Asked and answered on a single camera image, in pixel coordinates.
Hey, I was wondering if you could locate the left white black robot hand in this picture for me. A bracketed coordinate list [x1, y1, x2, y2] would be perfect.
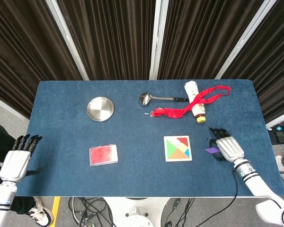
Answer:
[0, 134, 44, 183]

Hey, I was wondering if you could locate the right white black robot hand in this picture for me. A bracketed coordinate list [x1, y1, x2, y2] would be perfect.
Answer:
[208, 127, 245, 164]

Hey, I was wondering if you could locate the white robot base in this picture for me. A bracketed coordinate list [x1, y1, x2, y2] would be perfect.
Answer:
[101, 197, 171, 227]

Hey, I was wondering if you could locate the colourful tangram puzzle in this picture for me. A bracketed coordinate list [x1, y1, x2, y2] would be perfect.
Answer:
[163, 135, 193, 163]

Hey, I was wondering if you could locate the person in black clothing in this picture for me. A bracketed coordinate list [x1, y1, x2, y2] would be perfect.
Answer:
[0, 120, 36, 216]

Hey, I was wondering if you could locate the black equipment with teal buttons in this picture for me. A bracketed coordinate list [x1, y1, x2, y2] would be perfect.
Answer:
[267, 125, 284, 145]

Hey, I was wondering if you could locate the green triangle tangram piece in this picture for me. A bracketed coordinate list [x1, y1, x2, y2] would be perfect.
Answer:
[166, 139, 180, 158]

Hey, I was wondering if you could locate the white black sneaker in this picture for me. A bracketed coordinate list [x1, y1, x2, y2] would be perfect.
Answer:
[26, 197, 54, 227]

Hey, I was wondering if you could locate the white bottle yellow cap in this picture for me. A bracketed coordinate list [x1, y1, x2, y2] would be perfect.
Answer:
[184, 81, 207, 124]

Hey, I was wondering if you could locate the red card in sleeve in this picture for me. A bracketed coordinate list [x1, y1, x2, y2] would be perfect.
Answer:
[89, 144, 119, 167]

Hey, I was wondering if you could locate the blue table cloth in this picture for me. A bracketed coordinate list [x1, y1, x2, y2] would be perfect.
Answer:
[14, 79, 284, 198]

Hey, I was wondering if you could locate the round stainless steel plate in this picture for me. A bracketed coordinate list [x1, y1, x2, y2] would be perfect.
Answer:
[86, 96, 115, 122]

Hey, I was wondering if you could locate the dark brown pleated curtain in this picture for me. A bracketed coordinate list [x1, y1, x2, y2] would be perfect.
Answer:
[0, 0, 284, 123]

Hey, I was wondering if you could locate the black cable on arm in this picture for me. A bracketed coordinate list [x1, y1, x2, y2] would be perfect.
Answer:
[213, 170, 239, 227]

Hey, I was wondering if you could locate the red lanyard with clip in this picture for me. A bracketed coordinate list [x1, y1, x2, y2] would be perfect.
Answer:
[143, 85, 231, 119]

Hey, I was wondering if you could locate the black floor cable bundle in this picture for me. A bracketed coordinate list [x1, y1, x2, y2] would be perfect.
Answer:
[164, 198, 195, 227]
[72, 197, 116, 227]

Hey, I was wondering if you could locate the steel ladle black handle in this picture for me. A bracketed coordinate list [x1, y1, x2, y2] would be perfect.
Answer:
[138, 92, 190, 107]

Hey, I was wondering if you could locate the white frame post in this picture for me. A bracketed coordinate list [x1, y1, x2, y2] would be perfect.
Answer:
[214, 0, 274, 80]
[148, 0, 169, 80]
[45, 0, 89, 81]

